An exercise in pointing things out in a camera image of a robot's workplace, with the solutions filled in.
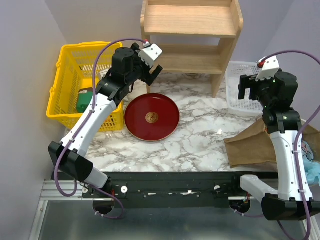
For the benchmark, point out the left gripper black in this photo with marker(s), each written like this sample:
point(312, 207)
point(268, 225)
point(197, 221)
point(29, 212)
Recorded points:
point(148, 78)

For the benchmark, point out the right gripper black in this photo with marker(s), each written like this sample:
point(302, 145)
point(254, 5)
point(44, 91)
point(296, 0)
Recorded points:
point(250, 82)

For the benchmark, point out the light blue plastic bag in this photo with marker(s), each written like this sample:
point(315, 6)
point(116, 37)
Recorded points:
point(311, 167)

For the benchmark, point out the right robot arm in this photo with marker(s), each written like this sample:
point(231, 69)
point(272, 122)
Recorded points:
point(293, 200)

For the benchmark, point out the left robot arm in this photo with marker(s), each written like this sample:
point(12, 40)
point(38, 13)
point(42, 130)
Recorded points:
point(128, 64)

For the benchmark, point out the grey wrapped food package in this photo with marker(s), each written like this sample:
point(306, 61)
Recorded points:
point(102, 74)

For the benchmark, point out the brown paper grocery bag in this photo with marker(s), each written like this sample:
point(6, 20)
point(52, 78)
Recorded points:
point(252, 148)

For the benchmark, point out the green wrapped food package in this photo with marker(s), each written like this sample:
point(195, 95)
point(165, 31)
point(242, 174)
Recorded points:
point(84, 98)

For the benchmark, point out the white plastic mesh basket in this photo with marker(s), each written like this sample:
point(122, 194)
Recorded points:
point(243, 107)

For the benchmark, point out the red round lacquer tray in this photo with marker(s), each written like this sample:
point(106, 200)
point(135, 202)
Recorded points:
point(152, 117)

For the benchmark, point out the wooden shelf rack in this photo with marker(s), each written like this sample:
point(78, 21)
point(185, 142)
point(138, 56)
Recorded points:
point(196, 36)

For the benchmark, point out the yellow plastic shopping basket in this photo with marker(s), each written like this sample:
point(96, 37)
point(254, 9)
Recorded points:
point(74, 71)

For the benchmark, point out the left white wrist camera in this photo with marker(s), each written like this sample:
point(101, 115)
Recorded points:
point(150, 54)

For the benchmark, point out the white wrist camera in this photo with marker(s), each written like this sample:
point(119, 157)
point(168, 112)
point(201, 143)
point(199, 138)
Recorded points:
point(150, 54)
point(267, 68)

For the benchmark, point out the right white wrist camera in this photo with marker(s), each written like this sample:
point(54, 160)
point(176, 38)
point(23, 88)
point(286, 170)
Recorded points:
point(267, 68)

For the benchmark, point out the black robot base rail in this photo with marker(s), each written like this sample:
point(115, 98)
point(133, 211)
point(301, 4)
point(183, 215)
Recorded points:
point(163, 190)

